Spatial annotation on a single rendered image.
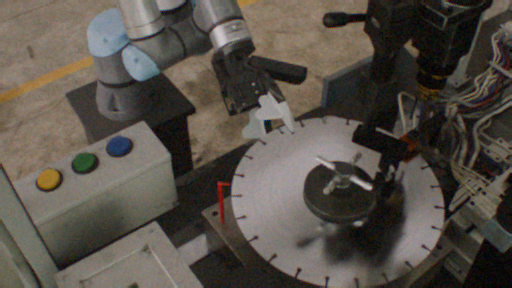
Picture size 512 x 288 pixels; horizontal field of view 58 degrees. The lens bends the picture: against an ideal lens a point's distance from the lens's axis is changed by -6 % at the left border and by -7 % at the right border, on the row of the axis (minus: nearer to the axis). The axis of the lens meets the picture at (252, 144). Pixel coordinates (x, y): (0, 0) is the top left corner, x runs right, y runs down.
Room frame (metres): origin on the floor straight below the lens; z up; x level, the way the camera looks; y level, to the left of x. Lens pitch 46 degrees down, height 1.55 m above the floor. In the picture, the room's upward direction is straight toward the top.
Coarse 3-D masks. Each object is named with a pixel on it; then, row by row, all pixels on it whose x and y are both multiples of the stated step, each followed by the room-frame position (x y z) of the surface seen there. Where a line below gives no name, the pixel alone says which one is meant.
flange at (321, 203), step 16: (336, 160) 0.53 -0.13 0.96; (320, 176) 0.49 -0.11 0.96; (368, 176) 0.49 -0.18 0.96; (304, 192) 0.46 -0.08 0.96; (320, 192) 0.46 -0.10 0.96; (336, 192) 0.45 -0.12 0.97; (352, 192) 0.45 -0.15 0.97; (368, 192) 0.46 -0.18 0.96; (320, 208) 0.43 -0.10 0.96; (336, 208) 0.43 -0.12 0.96; (352, 208) 0.43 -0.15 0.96; (368, 208) 0.43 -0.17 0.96
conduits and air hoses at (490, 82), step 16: (496, 32) 1.19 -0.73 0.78; (496, 48) 1.13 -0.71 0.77; (480, 80) 0.99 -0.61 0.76; (496, 80) 0.99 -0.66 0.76; (400, 96) 0.73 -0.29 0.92; (448, 96) 0.88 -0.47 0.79; (464, 96) 0.90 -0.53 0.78; (480, 96) 0.92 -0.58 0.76; (496, 96) 0.93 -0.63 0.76; (400, 112) 0.70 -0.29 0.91; (448, 112) 0.72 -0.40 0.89; (464, 112) 0.82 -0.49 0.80; (480, 112) 0.84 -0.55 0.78; (496, 112) 0.86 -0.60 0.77; (448, 128) 0.65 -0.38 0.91; (464, 128) 0.64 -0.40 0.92; (480, 128) 0.77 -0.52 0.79; (448, 144) 0.61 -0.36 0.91; (464, 144) 0.59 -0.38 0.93; (480, 144) 0.71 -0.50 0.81; (496, 144) 0.69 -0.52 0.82; (464, 176) 0.54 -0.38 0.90; (480, 176) 0.51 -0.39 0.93; (496, 176) 0.59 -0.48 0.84; (480, 208) 0.45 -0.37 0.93
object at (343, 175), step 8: (360, 152) 0.51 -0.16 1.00; (320, 160) 0.49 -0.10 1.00; (328, 160) 0.49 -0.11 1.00; (352, 160) 0.49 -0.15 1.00; (336, 168) 0.47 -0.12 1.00; (344, 168) 0.47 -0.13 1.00; (352, 168) 0.47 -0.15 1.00; (336, 176) 0.46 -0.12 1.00; (344, 176) 0.46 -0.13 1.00; (352, 176) 0.46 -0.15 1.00; (336, 184) 0.45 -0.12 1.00; (344, 184) 0.46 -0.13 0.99; (360, 184) 0.45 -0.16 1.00; (368, 184) 0.44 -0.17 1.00; (328, 192) 0.43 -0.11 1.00
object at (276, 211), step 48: (288, 144) 0.57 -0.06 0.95; (336, 144) 0.57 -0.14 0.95; (240, 192) 0.47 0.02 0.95; (288, 192) 0.47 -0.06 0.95; (384, 192) 0.47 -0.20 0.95; (432, 192) 0.47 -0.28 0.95; (288, 240) 0.38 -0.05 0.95; (336, 240) 0.38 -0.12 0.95; (384, 240) 0.38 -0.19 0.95; (432, 240) 0.38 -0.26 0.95
